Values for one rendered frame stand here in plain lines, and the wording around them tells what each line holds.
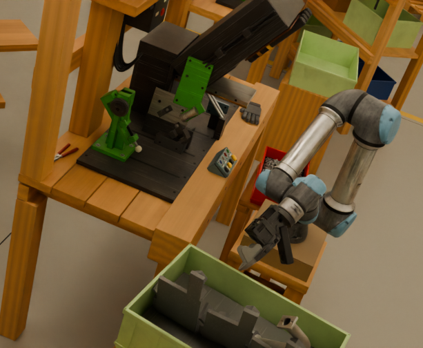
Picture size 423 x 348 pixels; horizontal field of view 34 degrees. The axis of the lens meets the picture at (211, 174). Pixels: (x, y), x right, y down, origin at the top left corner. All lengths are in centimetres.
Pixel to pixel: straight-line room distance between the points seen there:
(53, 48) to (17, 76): 278
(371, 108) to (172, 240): 85
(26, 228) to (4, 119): 192
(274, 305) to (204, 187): 66
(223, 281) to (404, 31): 354
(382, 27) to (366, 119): 306
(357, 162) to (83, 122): 116
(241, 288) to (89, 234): 160
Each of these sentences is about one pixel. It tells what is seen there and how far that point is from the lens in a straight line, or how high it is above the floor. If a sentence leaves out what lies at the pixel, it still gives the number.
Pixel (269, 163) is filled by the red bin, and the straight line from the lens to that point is 314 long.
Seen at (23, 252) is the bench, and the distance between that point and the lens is 291.
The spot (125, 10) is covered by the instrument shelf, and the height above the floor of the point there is 152.
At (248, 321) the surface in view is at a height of 109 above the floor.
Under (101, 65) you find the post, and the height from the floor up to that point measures 123.
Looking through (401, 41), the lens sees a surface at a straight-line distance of 564.
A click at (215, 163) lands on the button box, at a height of 95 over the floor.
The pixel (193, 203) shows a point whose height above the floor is 90.
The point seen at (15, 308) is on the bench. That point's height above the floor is 20.
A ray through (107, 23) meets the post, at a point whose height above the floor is 140.
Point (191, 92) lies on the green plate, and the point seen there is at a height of 114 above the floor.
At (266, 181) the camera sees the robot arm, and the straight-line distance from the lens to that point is 222.
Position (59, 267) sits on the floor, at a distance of 362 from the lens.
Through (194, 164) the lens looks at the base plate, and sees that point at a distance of 293.
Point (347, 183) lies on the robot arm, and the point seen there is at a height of 127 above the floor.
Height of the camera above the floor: 247
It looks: 33 degrees down
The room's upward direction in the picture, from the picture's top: 18 degrees clockwise
